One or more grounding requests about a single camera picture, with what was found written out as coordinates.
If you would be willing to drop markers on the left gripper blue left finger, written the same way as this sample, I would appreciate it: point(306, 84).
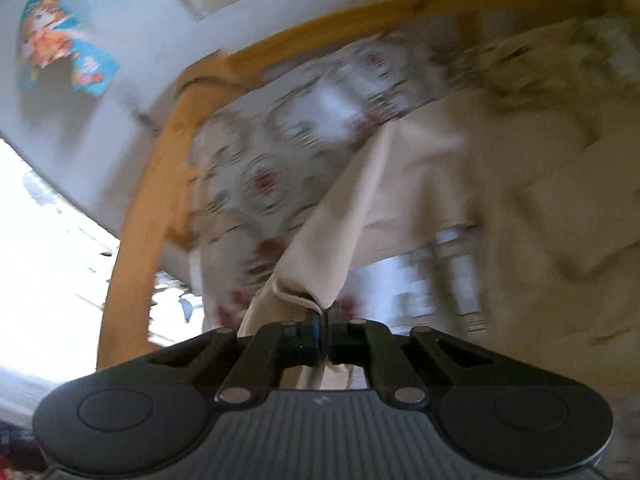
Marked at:
point(266, 355)

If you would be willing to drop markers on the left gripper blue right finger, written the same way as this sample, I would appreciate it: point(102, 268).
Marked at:
point(373, 347)

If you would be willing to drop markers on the beige hooded jacket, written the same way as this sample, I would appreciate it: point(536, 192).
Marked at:
point(540, 150)

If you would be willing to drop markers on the white floral bed quilt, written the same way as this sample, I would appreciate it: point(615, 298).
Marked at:
point(268, 159)

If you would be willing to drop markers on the wooden bed frame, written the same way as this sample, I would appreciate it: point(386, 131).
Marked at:
point(160, 209)

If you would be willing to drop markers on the anime girl wall poster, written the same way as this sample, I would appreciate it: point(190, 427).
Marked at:
point(49, 31)

